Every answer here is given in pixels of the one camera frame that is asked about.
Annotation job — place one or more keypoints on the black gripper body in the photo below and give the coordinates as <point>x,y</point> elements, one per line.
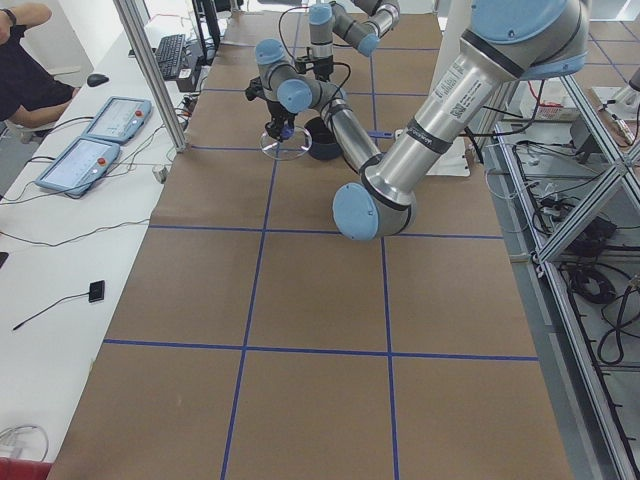
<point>276,109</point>
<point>322,66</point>

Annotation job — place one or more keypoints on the brown table mat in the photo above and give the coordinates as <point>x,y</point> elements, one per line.
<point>253,341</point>

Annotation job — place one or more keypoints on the small black device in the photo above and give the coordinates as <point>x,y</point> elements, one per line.
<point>96,291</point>

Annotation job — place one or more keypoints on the lower teach pendant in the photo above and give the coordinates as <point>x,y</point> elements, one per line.
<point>79,166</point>

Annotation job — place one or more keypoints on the dark blue saucepan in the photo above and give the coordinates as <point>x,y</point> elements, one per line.
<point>324,144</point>

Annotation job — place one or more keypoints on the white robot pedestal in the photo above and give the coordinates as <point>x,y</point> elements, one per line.
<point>432,143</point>

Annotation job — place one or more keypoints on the upper teach pendant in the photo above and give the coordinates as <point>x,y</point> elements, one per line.
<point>119,120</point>

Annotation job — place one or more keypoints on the black computer mouse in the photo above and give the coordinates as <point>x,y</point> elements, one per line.
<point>96,79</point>

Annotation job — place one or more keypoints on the glass lid with blue knob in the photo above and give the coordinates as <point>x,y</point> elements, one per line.
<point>297,146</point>

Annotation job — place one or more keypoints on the black keyboard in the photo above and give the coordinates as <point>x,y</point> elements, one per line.
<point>169,55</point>

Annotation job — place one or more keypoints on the seated person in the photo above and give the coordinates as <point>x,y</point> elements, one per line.
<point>30,96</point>

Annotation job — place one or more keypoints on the aluminium frame post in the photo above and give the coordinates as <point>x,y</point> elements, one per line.
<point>132,23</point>

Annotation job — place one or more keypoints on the teach pendant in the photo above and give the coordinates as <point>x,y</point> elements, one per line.
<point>79,166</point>
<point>119,120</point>

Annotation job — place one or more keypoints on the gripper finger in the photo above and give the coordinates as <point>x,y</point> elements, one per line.
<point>271,129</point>
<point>283,131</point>

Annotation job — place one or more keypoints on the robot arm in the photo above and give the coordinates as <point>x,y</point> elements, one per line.
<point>327,20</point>
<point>505,41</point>

